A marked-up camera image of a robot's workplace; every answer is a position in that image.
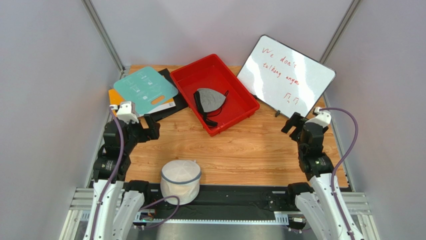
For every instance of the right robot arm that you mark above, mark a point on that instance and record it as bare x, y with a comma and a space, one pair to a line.
319, 198

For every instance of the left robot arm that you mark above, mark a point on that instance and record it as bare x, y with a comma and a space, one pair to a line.
116, 203

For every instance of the white whiteboard with writing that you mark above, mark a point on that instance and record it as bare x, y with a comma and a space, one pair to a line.
283, 78

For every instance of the red plastic tray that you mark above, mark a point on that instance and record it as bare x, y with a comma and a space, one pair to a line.
211, 72

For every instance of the white mesh laundry bag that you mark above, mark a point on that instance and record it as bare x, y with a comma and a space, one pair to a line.
180, 181

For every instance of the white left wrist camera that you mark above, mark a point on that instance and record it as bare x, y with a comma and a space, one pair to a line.
125, 112

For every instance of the orange folder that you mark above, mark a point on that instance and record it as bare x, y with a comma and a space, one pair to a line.
115, 99

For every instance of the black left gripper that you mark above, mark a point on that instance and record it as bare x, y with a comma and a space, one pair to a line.
152, 132

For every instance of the grey black bra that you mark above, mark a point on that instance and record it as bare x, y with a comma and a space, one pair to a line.
209, 103

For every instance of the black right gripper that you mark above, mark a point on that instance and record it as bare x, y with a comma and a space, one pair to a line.
298, 126

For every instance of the teal cutting board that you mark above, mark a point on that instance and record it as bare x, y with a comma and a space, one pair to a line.
146, 88

